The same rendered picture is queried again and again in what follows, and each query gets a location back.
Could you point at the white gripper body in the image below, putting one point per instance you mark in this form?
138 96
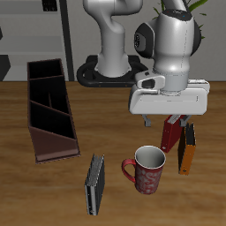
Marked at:
167 102

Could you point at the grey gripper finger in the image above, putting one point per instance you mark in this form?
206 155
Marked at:
185 120
146 120

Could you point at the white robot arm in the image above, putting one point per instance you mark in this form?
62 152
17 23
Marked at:
170 44

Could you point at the red patterned mug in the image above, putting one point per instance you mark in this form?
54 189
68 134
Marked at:
147 170

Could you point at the dark brown desk caddy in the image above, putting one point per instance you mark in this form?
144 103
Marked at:
51 109

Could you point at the red book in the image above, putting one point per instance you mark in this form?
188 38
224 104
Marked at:
172 134

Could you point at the orange book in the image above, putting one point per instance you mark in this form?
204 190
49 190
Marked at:
187 151

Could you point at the black book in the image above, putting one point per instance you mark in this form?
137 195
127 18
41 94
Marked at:
95 184

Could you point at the green pot plant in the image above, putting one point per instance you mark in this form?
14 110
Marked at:
195 6

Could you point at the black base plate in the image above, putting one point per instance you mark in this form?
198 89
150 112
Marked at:
88 75

